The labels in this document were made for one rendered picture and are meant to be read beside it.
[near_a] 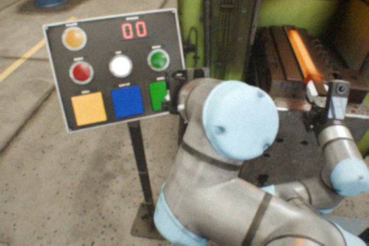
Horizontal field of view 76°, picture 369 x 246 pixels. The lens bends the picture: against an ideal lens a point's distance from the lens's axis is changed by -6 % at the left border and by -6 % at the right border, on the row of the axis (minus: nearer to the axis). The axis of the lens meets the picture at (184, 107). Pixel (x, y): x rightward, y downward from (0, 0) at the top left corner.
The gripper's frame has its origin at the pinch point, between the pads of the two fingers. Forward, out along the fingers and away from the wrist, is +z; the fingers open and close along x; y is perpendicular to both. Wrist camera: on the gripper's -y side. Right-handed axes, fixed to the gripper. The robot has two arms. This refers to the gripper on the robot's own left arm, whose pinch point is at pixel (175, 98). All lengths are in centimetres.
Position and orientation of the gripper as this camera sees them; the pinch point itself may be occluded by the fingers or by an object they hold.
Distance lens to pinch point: 57.7
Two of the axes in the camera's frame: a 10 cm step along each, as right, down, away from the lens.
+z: -2.4, -1.6, 9.6
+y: -0.8, -9.8, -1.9
